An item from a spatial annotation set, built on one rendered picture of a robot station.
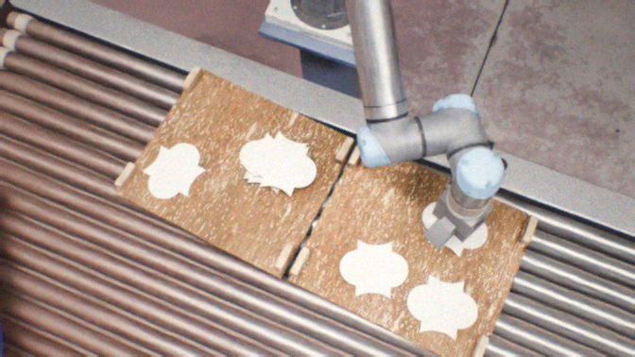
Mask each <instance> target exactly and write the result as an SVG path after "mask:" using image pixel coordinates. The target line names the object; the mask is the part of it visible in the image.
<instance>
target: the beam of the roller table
mask: <svg viewBox="0 0 635 357"><path fill-rule="evenodd" d="M9 1H10V3H11V4H12V5H13V6H14V8H15V9H16V10H17V13H20V14H25V15H29V16H32V17H34V18H36V20H38V21H42V22H44V23H45V24H47V25H50V26H54V27H57V28H61V29H63V30H66V31H69V32H71V34H75V35H78V36H79V37H82V38H86V39H88V40H91V41H94V42H98V43H99V44H102V45H105V46H108V47H110V48H113V49H115V50H119V51H122V52H124V53H127V54H130V55H131V56H133V57H135V58H138V59H140V60H146V61H148V62H151V63H155V64H157V65H160V67H163V68H164V69H168V70H171V71H174V72H176V73H179V74H183V75H185V76H188V75H189V73H190V72H191V70H192V69H194V68H195V67H199V68H202V69H204V70H207V71H209V72H211V73H213V74H215V75H218V76H220V77H222V78H224V79H226V80H228V81H229V82H232V83H235V84H237V85H239V86H241V87H243V88H245V89H249V90H250V91H251V92H253V93H255V94H258V95H260V96H263V97H265V98H267V99H269V100H271V101H273V102H275V103H279V104H281V106H283V107H285V108H287V109H289V110H291V111H295V112H297V113H299V114H301V115H303V116H306V117H309V118H311V119H313V121H315V122H317V123H319V124H322V125H324V126H326V127H328V128H331V129H333V130H336V131H339V132H341V133H343V135H345V136H347V137H351V138H353V139H355V140H357V130H358V129H359V128H362V127H363V126H366V125H367V119H366V114H365V113H364V109H363V102H362V100H360V99H357V98H354V97H352V96H348V95H345V94H343V93H339V92H336V91H332V89H329V88H327V87H324V86H321V85H317V84H316V83H313V82H310V81H307V80H304V79H301V78H298V77H295V76H294V75H290V74H288V73H285V72H283V71H280V70H276V69H273V68H271V67H268V66H265V65H262V64H260V63H257V61H254V60H251V59H246V58H243V57H240V56H237V55H235V54H232V53H229V52H226V51H224V50H222V49H220V48H217V47H214V46H212V45H209V44H206V43H203V42H199V41H196V40H192V39H190V37H187V36H184V35H181V34H178V33H176V32H173V31H170V30H166V29H164V28H161V27H159V26H158V25H153V24H151V23H148V22H144V21H142V20H139V19H136V18H133V17H130V15H127V14H125V13H122V12H119V11H116V10H113V9H110V8H105V7H102V5H99V4H96V3H94V2H91V1H88V0H9ZM492 152H494V153H495V154H496V155H497V156H498V157H499V158H503V159H505V160H506V162H507V169H506V170H505V172H504V176H503V181H502V184H500V187H499V188H498V190H497V191H496V192H499V193H503V195H505V196H510V197H512V198H516V199H519V200H521V201H523V202H527V203H529V204H532V205H535V206H538V208H541V209H544V210H546V211H549V212H552V213H556V214H560V215H563V216H565V217H568V218H572V220H574V221H576V222H579V223H582V224H585V225H588V226H590V227H594V228H597V229H599V230H604V231H605V232H606V233H609V234H612V235H615V236H618V237H621V238H623V239H627V240H629V241H632V242H635V198H634V197H631V196H628V195H622V194H620V193H617V191H613V190H611V189H609V188H606V187H602V186H599V185H597V184H594V183H590V182H588V181H586V180H583V179H580V178H577V177H575V176H572V175H568V174H565V173H563V172H559V171H557V170H554V169H551V168H549V167H545V166H542V164H539V163H537V162H533V161H529V160H527V159H523V158H520V157H517V156H515V155H511V154H508V153H506V152H504V150H500V149H497V148H493V149H492ZM412 161H415V162H419V163H423V165H426V166H428V167H431V168H434V169H437V170H439V171H442V172H444V173H447V174H451V175H452V170H451V167H450V164H449V163H448V162H447V159H446V155H445V154H442V155H437V156H432V157H427V158H420V159H415V160H412Z"/></svg>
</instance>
